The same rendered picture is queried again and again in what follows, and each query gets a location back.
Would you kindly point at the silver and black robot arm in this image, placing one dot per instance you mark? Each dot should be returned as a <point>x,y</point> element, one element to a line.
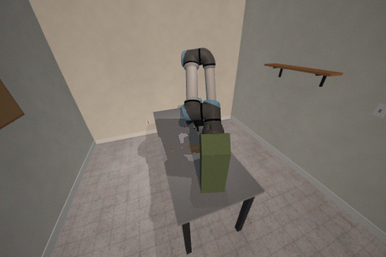
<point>194,109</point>

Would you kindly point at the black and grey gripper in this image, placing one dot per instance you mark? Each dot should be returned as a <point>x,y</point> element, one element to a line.
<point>197,124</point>

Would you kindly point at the tan square mat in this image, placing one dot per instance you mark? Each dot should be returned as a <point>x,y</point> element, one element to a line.
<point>195,151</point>

